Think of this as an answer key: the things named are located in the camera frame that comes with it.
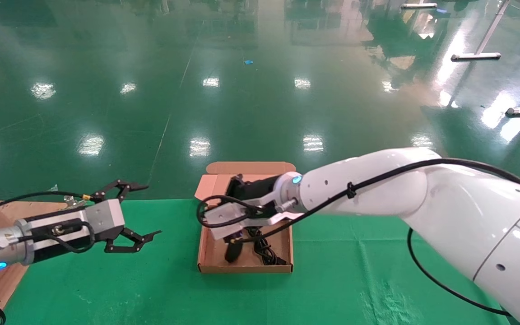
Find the green table cloth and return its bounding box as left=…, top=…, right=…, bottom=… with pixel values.
left=5, top=195, right=518, bottom=325

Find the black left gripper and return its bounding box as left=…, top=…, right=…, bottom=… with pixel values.
left=30, top=179, right=162, bottom=264

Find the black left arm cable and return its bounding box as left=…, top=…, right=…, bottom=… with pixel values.
left=0, top=192, right=102, bottom=325

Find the black power cable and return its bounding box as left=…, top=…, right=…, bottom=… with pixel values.
left=242, top=228, right=288, bottom=266

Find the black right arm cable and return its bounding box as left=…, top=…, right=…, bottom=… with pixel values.
left=196, top=158, right=520, bottom=316

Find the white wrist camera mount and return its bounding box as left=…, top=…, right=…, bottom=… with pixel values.
left=205, top=192, right=306, bottom=241
left=16, top=199, right=126, bottom=242

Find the silver binder clip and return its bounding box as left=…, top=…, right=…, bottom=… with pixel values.
left=64, top=194, right=87, bottom=210

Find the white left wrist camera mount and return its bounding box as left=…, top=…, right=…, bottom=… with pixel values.
left=16, top=199, right=126, bottom=242

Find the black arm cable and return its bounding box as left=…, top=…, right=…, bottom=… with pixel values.
left=196, top=158, right=520, bottom=316
left=0, top=192, right=102, bottom=325

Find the flat open cardboard box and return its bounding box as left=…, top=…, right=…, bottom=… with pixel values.
left=195, top=161, right=297, bottom=274

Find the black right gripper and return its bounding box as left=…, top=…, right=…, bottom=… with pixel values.
left=225, top=174, right=283, bottom=264

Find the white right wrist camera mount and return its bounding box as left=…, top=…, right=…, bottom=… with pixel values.
left=205, top=192, right=306, bottom=241

